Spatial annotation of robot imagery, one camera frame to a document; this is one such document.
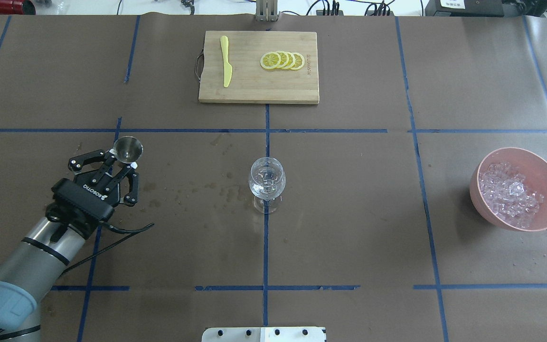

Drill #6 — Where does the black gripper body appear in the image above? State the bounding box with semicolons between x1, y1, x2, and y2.
52;171;120;219

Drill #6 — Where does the steel double jigger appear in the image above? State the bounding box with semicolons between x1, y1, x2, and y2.
111;136;144;164

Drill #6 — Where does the clear wine glass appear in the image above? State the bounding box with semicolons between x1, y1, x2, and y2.
249;157;286;214

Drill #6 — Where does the clear ice cubes pile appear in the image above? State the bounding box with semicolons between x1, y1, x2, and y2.
478;161;546;229

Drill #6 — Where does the pink ice bowl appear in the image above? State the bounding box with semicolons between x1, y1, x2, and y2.
469;147;547;232

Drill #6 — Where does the bamboo cutting board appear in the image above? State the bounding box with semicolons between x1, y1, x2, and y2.
199;30;321;105

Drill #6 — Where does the red thermos bottle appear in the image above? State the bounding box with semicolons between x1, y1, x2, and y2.
0;0;36;15

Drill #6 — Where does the yellow plastic knife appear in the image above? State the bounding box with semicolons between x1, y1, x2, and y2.
220;36;234;87

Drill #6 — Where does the lemon slice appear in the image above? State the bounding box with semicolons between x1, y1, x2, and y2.
260;52;282;70
290;52;305;71
282;51;296;70
276;51;286;69

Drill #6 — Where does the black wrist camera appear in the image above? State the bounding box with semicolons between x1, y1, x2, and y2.
44;203;107;240

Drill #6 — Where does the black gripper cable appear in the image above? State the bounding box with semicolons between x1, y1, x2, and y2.
62;222;155;276

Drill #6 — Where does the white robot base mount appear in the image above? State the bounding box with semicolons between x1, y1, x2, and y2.
201;326;327;342

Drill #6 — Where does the aluminium frame post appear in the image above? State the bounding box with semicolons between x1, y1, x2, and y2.
255;0;279;22

